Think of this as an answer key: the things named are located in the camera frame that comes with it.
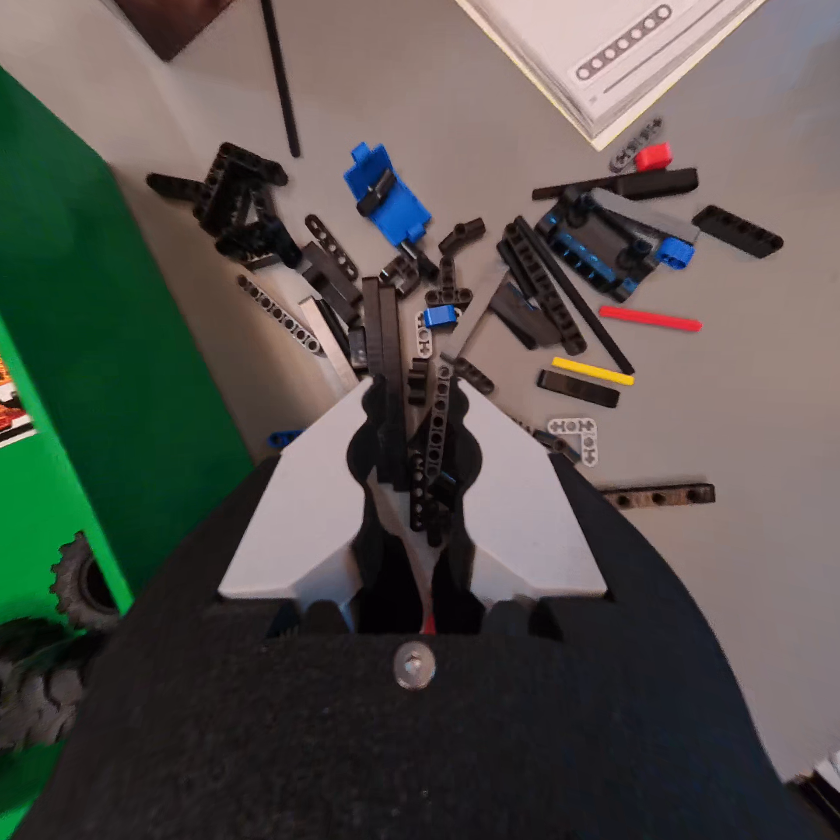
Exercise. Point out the long black lego beam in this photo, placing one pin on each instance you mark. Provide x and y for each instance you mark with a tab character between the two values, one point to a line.
541	289

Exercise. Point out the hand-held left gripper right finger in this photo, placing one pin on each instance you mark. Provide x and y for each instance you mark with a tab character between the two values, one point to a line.
531	525

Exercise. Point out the black lego tyre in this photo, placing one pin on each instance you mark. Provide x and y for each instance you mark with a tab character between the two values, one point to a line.
33	689
85	577

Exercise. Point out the black lego frame piece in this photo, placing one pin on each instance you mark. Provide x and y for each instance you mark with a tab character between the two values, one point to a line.
604	243

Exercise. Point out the open lego instruction booklet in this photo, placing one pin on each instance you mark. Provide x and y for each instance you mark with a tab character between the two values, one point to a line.
590	39

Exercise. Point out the light grey lego piece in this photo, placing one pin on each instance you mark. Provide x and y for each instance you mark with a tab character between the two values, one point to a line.
423	338
584	433

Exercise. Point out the small blue lego liftarm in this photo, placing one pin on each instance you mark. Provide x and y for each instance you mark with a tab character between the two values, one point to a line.
282	438

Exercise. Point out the flat black lego piece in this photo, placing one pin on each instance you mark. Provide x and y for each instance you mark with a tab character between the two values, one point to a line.
577	388

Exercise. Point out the pile of black lego beams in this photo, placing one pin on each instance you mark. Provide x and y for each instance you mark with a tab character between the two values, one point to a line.
236	197

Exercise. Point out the blue lego panel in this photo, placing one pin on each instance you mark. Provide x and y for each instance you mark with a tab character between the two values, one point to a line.
387	197

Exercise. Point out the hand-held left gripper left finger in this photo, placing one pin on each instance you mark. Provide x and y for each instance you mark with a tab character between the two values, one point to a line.
295	525

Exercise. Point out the red lego axle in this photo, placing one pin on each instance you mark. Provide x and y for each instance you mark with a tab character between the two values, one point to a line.
649	319

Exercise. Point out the thin dark grey lego liftarm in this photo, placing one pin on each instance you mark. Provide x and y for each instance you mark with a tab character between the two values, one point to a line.
623	156

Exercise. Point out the green plastic bin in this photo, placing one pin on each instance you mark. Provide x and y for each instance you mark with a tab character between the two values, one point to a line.
98	328

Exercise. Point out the short black lego beam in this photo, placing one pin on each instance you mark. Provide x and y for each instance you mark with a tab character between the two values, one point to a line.
738	231

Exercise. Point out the black and red lego beam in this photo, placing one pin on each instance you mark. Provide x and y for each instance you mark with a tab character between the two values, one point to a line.
656	184

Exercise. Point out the yellow lego axle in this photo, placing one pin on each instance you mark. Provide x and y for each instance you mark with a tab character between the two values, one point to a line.
590	371

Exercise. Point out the thick black lego beam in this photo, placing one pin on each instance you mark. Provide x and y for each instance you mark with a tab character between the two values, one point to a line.
656	497

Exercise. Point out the blue lego connector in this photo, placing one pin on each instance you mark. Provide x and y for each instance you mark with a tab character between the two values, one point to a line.
439	316
676	253

